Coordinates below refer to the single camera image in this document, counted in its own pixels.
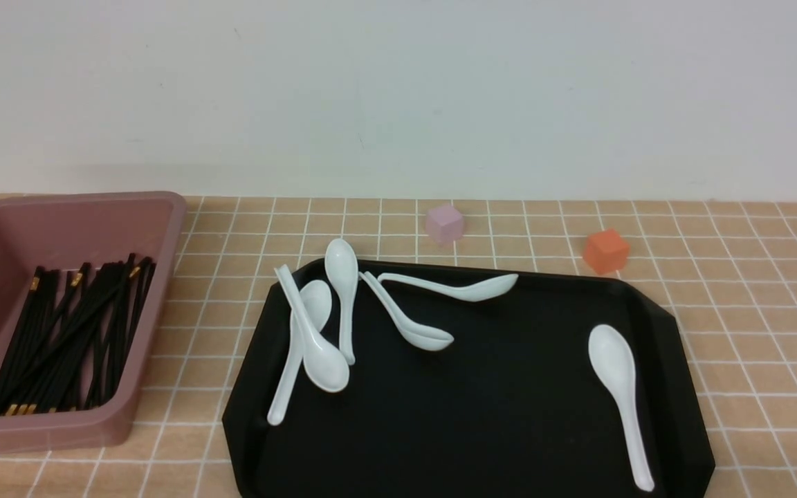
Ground black chopstick gold band crossing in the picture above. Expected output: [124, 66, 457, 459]
[0, 262, 91, 415]

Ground white spoon right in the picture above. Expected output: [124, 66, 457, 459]
[588, 324, 655, 492]

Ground pink foam cube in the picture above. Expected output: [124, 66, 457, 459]
[425, 203, 465, 246]

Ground white spoon upright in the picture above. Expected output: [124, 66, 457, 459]
[324, 239, 358, 365]

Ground pink plastic bin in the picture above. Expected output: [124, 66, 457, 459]
[0, 192, 187, 454]

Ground white spoon crossing left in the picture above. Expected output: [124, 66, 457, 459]
[275, 264, 350, 393]

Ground white spoon top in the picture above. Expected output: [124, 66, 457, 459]
[377, 273, 519, 302]

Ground black chopstick bundle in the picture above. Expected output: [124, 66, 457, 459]
[0, 253, 157, 417]

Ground white spoon far left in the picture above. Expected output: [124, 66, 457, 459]
[268, 279, 332, 426]

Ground orange foam cube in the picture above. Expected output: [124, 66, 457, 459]
[583, 229, 632, 275]

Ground black chopstick gold band left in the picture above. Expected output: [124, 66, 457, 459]
[0, 266, 45, 412]

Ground white spoon centre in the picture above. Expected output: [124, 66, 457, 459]
[358, 272, 455, 352]

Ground black plastic tray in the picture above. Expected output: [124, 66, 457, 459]
[222, 273, 717, 497]

